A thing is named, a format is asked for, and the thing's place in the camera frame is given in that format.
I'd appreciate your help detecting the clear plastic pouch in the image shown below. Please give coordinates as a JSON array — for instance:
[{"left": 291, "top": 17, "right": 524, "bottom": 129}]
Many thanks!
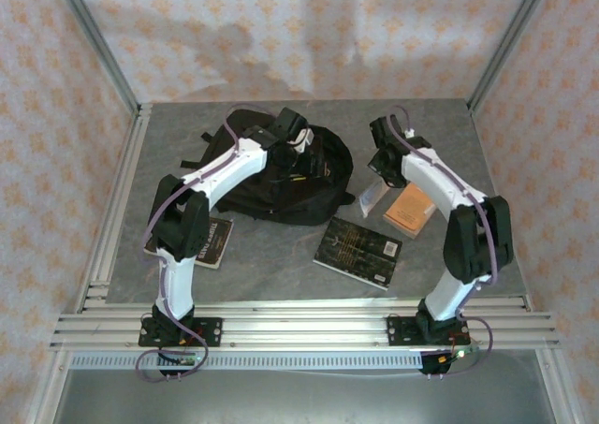
[{"left": 358, "top": 180, "right": 389, "bottom": 219}]

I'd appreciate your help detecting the small green circuit board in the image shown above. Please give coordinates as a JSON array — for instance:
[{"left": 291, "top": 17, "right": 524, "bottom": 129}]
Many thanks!
[
  {"left": 437, "top": 347, "right": 481, "bottom": 364},
  {"left": 158, "top": 352, "right": 207, "bottom": 367}
]

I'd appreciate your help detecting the orange cover book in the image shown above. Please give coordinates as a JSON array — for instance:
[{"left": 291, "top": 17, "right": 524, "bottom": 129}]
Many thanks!
[{"left": 382, "top": 183, "right": 434, "bottom": 241}]

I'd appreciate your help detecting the grey metal lower shelf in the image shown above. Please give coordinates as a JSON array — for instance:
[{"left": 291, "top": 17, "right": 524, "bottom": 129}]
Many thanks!
[{"left": 51, "top": 367, "right": 562, "bottom": 424}]

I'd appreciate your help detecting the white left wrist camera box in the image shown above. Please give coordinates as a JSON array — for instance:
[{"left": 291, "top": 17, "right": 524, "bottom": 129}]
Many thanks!
[{"left": 290, "top": 126, "right": 315, "bottom": 154}]

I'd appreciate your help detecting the black fabric backpack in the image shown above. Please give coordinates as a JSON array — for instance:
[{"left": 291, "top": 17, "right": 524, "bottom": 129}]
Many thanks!
[{"left": 180, "top": 109, "right": 356, "bottom": 227}]

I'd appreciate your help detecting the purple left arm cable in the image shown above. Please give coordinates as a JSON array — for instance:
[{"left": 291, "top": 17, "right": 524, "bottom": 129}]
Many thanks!
[{"left": 134, "top": 103, "right": 282, "bottom": 384}]

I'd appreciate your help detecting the aluminium side rail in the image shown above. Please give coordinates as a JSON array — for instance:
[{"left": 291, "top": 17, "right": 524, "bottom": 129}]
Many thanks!
[{"left": 82, "top": 104, "right": 153, "bottom": 311}]

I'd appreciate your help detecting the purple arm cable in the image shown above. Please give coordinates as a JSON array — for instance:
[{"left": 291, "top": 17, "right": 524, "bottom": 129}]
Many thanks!
[
  {"left": 387, "top": 105, "right": 498, "bottom": 379},
  {"left": 134, "top": 103, "right": 282, "bottom": 384}
]

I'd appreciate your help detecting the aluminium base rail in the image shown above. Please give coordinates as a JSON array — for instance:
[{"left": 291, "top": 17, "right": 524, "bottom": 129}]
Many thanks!
[{"left": 50, "top": 301, "right": 561, "bottom": 352}]

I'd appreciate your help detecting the white slotted cable duct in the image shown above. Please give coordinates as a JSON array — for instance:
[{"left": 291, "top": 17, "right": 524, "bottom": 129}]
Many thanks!
[{"left": 69, "top": 352, "right": 425, "bottom": 372}]

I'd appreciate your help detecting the Three Days to See book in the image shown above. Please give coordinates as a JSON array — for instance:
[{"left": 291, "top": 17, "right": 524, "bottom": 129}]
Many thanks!
[{"left": 142, "top": 215, "right": 234, "bottom": 270}]

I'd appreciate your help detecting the aluminium frame leg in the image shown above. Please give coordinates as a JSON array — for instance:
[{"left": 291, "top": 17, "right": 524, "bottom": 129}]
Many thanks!
[
  {"left": 25, "top": 348, "right": 71, "bottom": 424},
  {"left": 535, "top": 348, "right": 581, "bottom": 424}
]

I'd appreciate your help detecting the aluminium frame post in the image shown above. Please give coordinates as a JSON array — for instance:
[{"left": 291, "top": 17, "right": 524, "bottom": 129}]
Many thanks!
[
  {"left": 467, "top": 0, "right": 556, "bottom": 112},
  {"left": 50, "top": 0, "right": 141, "bottom": 112}
]

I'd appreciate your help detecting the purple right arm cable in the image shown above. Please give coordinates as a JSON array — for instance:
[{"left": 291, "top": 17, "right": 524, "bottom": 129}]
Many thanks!
[{"left": 387, "top": 105, "right": 498, "bottom": 379}]

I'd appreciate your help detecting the black book with barcode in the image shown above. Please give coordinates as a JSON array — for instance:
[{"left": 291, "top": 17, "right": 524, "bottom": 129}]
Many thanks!
[{"left": 312, "top": 216, "right": 403, "bottom": 291}]

